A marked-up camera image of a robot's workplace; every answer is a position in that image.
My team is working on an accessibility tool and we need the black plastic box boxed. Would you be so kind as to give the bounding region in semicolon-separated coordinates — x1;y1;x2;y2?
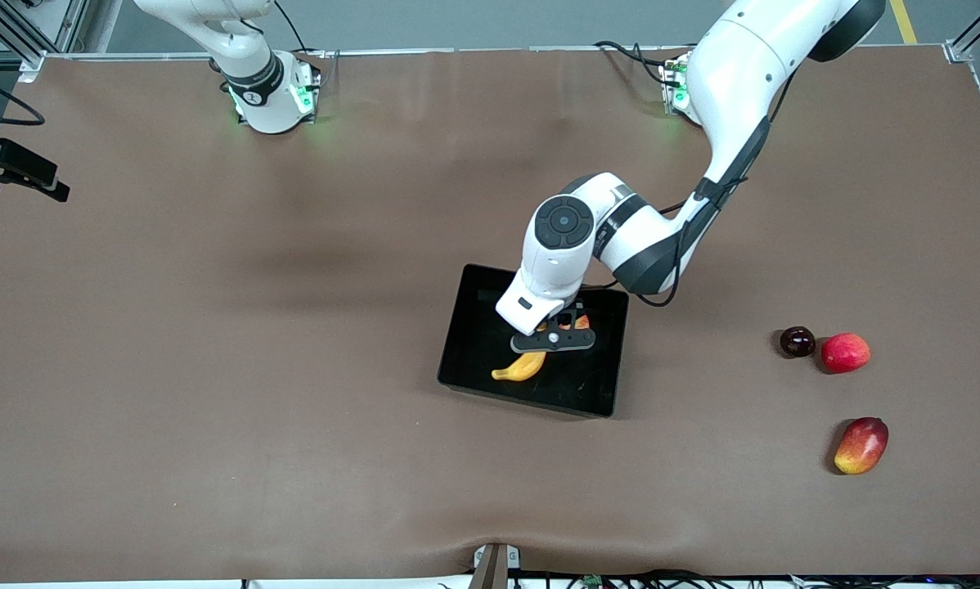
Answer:
437;263;631;419

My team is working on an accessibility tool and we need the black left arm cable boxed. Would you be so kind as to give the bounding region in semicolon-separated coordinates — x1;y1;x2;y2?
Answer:
580;70;798;309

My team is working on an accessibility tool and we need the black right base cable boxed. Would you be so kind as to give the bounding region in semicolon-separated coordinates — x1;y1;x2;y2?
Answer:
204;0;309;58

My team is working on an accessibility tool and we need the black base cable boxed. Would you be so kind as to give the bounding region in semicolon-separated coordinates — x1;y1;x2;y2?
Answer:
204;0;309;58
595;39;687;87

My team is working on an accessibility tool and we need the brown table mat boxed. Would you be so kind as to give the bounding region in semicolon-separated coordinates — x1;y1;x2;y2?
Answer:
0;45;980;586

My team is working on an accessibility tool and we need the red yellow mango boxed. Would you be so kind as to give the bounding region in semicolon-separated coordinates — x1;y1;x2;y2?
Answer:
834;416;890;475

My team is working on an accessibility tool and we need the black clamp device cable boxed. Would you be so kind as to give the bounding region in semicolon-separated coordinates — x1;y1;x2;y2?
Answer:
0;70;47;128

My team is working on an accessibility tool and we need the black clamp device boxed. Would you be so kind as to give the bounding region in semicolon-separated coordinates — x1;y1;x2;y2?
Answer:
0;137;71;204

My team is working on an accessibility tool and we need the black left base cable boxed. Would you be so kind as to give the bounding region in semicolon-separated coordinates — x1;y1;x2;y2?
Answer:
595;39;687;87

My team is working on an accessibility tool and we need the yellow banana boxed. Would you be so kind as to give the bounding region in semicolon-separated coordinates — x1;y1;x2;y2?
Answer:
491;350;550;383

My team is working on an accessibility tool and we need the metal bracket post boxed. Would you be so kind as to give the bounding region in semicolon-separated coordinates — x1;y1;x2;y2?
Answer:
472;543;522;589

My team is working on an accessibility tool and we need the pink red peach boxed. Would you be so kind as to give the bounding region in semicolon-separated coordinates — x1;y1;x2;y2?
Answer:
820;332;872;375

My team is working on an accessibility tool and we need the aluminium frame post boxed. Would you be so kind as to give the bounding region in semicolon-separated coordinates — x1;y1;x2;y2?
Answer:
944;0;980;173
0;0;90;79

